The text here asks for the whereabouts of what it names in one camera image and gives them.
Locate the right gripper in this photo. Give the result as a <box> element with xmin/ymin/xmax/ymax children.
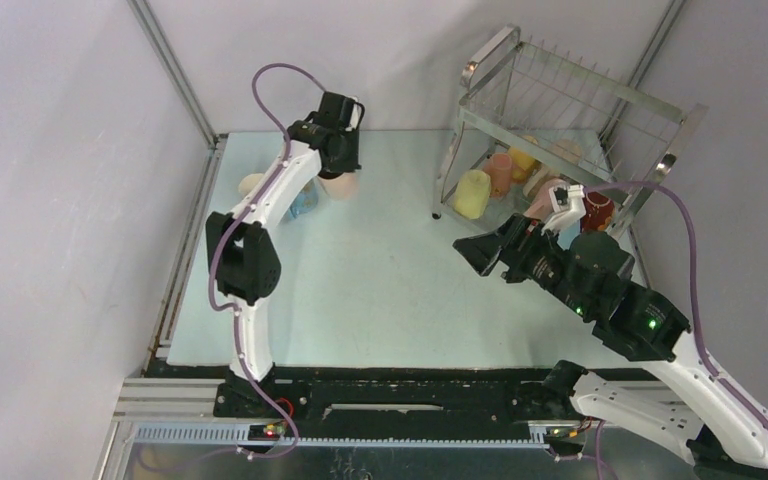
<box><xmin>452</xmin><ymin>212</ymin><xmax>593</xmax><ymax>319</ymax></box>

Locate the pale pink cup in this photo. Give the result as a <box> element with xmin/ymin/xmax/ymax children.
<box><xmin>318</xmin><ymin>172</ymin><xmax>358</xmax><ymax>201</ymax></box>

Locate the blue patterned mug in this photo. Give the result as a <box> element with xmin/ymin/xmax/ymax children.
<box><xmin>288</xmin><ymin>180</ymin><xmax>319</xmax><ymax>219</ymax></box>

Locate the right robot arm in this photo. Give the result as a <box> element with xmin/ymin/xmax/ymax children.
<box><xmin>453</xmin><ymin>214</ymin><xmax>768</xmax><ymax>479</ymax></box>

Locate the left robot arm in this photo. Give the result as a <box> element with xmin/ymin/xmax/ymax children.
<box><xmin>205</xmin><ymin>92</ymin><xmax>365</xmax><ymax>417</ymax></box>

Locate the metal dish rack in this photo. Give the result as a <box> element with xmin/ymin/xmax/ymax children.
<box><xmin>431</xmin><ymin>25</ymin><xmax>708</xmax><ymax>229</ymax></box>

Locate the pink mug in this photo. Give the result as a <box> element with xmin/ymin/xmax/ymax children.
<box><xmin>524</xmin><ymin>178</ymin><xmax>569</xmax><ymax>222</ymax></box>

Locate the salmon pink cup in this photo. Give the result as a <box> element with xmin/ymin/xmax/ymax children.
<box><xmin>483</xmin><ymin>153</ymin><xmax>513</xmax><ymax>198</ymax></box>

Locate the orange yellow cup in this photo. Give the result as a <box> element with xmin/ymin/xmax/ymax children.
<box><xmin>507</xmin><ymin>146</ymin><xmax>540</xmax><ymax>184</ymax></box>

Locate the dark red mug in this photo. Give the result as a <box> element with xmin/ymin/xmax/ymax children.
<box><xmin>579</xmin><ymin>192</ymin><xmax>615</xmax><ymax>233</ymax></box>

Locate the aluminium frame post left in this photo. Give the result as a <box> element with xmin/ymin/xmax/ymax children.
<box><xmin>126</xmin><ymin>0</ymin><xmax>218</xmax><ymax>149</ymax></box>

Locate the aluminium frame post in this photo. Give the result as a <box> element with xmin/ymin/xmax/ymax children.
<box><xmin>126</xmin><ymin>0</ymin><xmax>218</xmax><ymax>149</ymax></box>
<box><xmin>600</xmin><ymin>0</ymin><xmax>691</xmax><ymax>139</ymax></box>

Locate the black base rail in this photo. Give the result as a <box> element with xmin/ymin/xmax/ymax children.
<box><xmin>145</xmin><ymin>360</ymin><xmax>594</xmax><ymax>443</ymax></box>

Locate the aluminium frame post right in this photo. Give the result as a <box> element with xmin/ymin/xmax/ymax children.
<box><xmin>600</xmin><ymin>0</ymin><xmax>691</xmax><ymax>139</ymax></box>

